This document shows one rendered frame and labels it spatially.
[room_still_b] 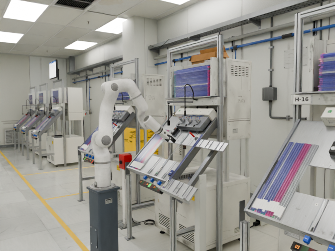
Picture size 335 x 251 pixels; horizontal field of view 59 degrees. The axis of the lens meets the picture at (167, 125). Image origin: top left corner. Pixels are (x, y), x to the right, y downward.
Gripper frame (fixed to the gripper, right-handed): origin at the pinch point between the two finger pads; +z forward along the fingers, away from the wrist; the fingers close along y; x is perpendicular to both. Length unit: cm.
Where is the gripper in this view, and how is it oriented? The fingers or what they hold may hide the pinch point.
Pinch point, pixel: (171, 140)
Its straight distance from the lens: 254.6
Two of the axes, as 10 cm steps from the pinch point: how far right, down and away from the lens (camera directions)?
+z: 6.5, 5.9, 4.9
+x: -5.1, 8.1, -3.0
